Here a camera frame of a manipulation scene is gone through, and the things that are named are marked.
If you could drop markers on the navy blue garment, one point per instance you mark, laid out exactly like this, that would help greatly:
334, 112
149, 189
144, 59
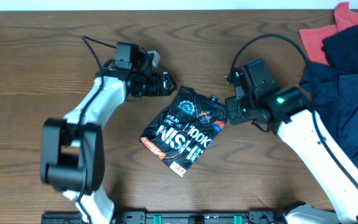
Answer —
335, 88

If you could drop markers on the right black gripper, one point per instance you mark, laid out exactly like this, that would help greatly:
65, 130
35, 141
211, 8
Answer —
232, 106

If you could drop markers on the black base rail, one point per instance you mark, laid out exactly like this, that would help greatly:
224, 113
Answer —
182, 218

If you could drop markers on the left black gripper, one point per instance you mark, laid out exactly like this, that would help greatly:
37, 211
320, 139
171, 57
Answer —
156, 80

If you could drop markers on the red garment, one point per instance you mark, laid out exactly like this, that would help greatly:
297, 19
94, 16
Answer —
312, 39

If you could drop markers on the black orange patterned jersey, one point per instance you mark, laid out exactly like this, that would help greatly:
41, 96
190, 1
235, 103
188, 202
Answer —
184, 129

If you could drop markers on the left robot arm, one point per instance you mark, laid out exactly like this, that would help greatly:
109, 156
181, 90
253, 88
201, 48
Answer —
72, 158

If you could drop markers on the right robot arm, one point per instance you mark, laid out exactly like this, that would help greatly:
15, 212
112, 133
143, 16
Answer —
287, 113

